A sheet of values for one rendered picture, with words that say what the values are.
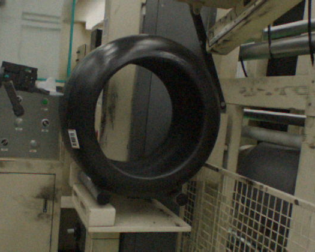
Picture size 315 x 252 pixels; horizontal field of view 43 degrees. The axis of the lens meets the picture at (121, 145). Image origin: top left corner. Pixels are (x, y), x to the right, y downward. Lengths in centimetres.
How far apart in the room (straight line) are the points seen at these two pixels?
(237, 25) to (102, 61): 53
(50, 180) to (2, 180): 21
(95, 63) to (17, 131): 75
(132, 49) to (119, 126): 46
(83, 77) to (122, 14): 48
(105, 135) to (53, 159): 39
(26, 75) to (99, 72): 24
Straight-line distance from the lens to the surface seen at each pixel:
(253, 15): 147
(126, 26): 168
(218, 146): 177
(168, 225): 142
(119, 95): 165
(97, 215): 132
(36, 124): 191
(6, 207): 193
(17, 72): 133
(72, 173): 163
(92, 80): 126
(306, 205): 118
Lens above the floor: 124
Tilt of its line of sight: 7 degrees down
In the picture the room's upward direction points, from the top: 5 degrees clockwise
